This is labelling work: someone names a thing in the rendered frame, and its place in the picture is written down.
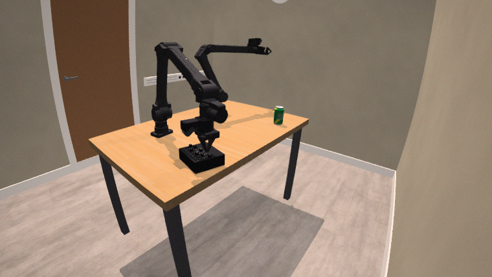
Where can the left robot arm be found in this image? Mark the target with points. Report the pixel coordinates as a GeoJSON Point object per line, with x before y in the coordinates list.
{"type": "Point", "coordinates": [204, 50]}

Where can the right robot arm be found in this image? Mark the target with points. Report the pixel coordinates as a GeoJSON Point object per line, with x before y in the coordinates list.
{"type": "Point", "coordinates": [205, 90]}

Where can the black lighting desk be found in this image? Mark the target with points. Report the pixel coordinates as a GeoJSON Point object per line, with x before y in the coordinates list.
{"type": "Point", "coordinates": [198, 160]}

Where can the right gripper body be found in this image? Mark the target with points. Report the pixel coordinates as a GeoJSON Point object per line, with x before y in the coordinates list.
{"type": "Point", "coordinates": [213, 132]}

